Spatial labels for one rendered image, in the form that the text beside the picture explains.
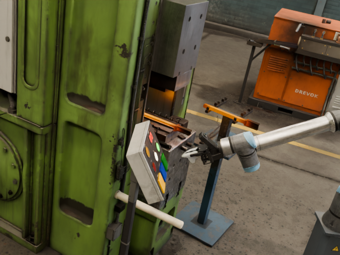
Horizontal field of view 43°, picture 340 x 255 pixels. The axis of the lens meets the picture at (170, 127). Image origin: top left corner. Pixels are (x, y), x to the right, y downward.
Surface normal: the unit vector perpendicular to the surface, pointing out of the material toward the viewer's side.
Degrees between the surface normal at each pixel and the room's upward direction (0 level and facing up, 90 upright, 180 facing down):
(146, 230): 90
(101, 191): 90
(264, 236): 0
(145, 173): 90
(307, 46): 90
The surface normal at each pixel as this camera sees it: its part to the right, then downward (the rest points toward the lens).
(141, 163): -0.06, 0.43
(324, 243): -0.70, 0.20
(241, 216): 0.17, -0.88
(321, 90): -0.34, 0.36
